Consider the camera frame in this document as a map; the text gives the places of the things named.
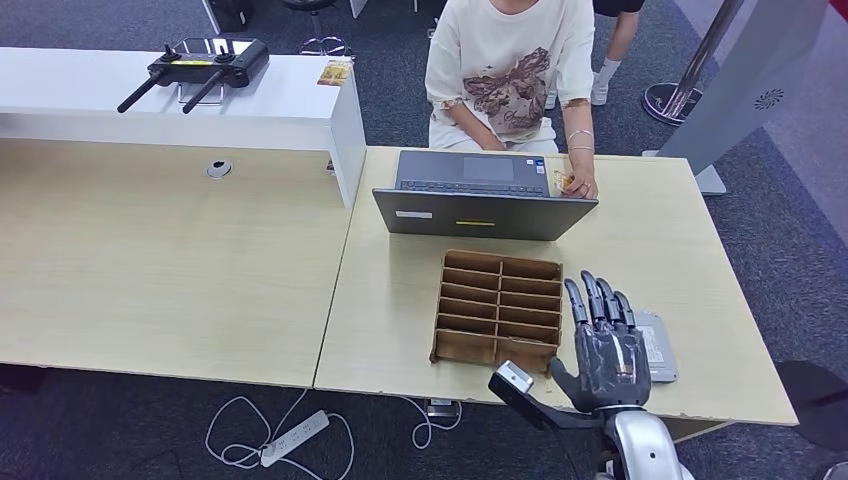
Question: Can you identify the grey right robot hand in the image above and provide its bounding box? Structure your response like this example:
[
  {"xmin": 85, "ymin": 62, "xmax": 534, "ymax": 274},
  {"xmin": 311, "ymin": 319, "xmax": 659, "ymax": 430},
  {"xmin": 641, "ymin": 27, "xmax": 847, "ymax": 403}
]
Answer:
[{"xmin": 549, "ymin": 270, "xmax": 654, "ymax": 413}]

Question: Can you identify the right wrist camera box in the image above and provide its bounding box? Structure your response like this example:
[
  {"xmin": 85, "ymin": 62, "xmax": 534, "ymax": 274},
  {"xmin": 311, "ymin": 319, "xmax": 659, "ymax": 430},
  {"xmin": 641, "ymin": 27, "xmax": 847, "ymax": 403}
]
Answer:
[{"xmin": 488, "ymin": 360, "xmax": 604, "ymax": 432}]

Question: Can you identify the person standing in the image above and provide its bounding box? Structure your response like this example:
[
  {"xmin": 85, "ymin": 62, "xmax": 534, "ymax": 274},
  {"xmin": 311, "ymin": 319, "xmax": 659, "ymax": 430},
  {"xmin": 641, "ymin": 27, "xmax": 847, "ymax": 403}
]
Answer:
[{"xmin": 544, "ymin": 0, "xmax": 647, "ymax": 111}]

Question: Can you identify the black remote controller with antennas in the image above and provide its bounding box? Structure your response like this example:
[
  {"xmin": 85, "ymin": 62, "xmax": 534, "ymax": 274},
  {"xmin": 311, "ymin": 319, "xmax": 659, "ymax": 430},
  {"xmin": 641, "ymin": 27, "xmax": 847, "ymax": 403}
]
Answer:
[{"xmin": 116, "ymin": 36, "xmax": 272, "ymax": 115}]

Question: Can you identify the person's left hand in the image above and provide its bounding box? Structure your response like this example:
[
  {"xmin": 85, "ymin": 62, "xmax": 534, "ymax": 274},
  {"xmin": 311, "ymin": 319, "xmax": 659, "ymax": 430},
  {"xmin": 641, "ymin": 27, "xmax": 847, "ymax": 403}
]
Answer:
[{"xmin": 559, "ymin": 168, "xmax": 600, "ymax": 200}]

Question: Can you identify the metal wire controller stand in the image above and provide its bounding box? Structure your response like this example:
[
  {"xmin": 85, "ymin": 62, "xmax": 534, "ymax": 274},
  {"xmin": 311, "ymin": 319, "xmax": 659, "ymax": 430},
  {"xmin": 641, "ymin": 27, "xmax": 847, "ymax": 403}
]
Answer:
[{"xmin": 177, "ymin": 82, "xmax": 227, "ymax": 107}]

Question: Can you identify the grey card reader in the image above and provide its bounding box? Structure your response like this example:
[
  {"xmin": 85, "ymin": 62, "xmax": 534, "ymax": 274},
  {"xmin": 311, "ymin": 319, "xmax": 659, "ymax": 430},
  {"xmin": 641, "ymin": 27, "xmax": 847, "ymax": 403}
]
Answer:
[{"xmin": 634, "ymin": 311, "xmax": 680, "ymax": 384}]

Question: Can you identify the chrome stanchion post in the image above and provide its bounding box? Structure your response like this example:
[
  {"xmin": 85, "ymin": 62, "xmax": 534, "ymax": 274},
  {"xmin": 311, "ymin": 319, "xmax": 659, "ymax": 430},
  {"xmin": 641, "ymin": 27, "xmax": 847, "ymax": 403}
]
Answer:
[{"xmin": 641, "ymin": 0, "xmax": 743, "ymax": 128}]

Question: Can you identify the small grey power adapter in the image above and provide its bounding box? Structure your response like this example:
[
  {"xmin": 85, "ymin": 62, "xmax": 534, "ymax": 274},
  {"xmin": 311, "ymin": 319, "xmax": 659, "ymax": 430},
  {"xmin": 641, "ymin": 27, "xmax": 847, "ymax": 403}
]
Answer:
[{"xmin": 423, "ymin": 399, "xmax": 462, "ymax": 420}]

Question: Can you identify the white power strip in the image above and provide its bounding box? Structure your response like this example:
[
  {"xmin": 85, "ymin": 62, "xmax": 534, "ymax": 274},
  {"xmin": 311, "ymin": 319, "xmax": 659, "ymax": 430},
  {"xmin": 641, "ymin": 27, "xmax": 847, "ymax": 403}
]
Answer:
[{"xmin": 259, "ymin": 409, "xmax": 331, "ymax": 470}]

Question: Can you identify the black cabinet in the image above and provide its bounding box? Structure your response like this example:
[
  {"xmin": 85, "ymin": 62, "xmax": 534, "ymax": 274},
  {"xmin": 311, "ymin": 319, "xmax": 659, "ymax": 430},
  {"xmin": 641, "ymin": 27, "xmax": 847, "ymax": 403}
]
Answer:
[{"xmin": 201, "ymin": 0, "xmax": 253, "ymax": 34}]

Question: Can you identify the white raised counter shelf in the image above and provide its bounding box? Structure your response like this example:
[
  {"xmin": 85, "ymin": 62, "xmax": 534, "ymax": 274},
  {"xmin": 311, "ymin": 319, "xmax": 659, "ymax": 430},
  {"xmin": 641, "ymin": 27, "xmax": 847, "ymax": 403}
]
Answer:
[{"xmin": 0, "ymin": 46, "xmax": 368, "ymax": 210}]

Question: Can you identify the white power strip cable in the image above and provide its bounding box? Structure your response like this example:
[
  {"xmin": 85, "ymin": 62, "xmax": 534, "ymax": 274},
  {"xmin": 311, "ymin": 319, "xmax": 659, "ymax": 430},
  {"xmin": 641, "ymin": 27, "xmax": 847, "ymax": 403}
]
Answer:
[{"xmin": 203, "ymin": 387, "xmax": 356, "ymax": 480}]

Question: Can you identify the brown wooden card organizer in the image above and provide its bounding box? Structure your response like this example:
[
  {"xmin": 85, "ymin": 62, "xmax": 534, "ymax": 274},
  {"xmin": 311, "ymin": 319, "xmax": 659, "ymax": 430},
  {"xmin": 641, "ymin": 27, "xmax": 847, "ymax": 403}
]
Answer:
[{"xmin": 430, "ymin": 248, "xmax": 566, "ymax": 379}]

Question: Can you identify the grey standing sign panel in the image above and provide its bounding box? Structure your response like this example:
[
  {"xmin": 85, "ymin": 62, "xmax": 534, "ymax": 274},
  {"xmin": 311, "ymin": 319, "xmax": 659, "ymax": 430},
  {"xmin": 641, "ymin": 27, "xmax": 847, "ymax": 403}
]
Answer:
[{"xmin": 641, "ymin": 0, "xmax": 833, "ymax": 198}]

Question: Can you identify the black round base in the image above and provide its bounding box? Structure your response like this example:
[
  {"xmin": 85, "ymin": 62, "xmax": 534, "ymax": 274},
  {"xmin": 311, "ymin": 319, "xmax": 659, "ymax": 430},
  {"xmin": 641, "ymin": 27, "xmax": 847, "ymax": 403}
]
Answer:
[{"xmin": 775, "ymin": 359, "xmax": 848, "ymax": 455}]

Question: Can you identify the yellow printed card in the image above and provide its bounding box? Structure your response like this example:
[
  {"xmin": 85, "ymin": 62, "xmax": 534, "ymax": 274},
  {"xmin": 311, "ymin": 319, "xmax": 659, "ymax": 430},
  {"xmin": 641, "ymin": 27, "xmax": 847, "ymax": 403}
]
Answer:
[{"xmin": 317, "ymin": 60, "xmax": 352, "ymax": 88}]

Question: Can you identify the beige desk side panel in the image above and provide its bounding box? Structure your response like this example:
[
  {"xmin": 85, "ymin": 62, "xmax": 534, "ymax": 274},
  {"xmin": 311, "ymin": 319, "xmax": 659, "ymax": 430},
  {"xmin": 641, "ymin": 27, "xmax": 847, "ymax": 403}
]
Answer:
[{"xmin": 662, "ymin": 417, "xmax": 733, "ymax": 444}]

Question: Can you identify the grey laptop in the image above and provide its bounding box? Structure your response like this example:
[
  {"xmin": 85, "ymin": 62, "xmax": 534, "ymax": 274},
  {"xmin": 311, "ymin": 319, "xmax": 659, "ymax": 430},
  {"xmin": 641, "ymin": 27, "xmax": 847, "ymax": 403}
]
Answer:
[{"xmin": 372, "ymin": 149, "xmax": 600, "ymax": 242}]

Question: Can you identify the black office chair base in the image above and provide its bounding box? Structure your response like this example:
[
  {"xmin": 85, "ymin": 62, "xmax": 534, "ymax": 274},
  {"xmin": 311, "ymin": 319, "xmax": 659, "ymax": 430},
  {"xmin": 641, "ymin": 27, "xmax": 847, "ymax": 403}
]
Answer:
[{"xmin": 281, "ymin": 0, "xmax": 349, "ymax": 58}]

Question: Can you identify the white looped cable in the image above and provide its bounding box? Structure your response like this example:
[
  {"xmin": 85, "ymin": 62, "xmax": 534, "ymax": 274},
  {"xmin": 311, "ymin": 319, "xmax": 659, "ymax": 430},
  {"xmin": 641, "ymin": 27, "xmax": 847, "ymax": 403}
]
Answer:
[{"xmin": 397, "ymin": 396, "xmax": 464, "ymax": 452}]

